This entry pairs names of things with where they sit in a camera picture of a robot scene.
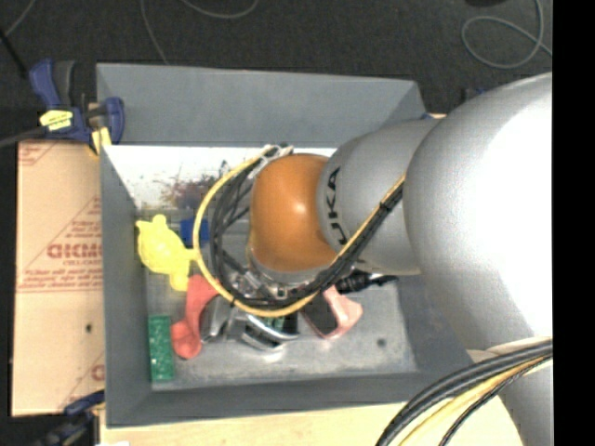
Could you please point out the red rubber toy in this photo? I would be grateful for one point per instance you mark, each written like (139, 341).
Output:
(193, 309)

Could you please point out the dark green flat block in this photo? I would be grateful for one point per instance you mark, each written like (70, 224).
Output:
(161, 349)

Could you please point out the yellow toy bear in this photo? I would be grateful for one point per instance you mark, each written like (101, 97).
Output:
(160, 249)

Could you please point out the blue block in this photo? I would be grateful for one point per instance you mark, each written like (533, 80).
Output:
(187, 231)

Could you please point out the pink sunglasses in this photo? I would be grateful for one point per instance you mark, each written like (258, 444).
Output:
(341, 316)

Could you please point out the brown cardboard board, red print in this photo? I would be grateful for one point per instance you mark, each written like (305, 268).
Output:
(51, 258)

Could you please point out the grey metal bin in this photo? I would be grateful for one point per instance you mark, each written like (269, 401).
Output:
(241, 109)

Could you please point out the black cylinder on white bracket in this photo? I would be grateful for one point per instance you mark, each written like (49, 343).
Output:
(358, 280)

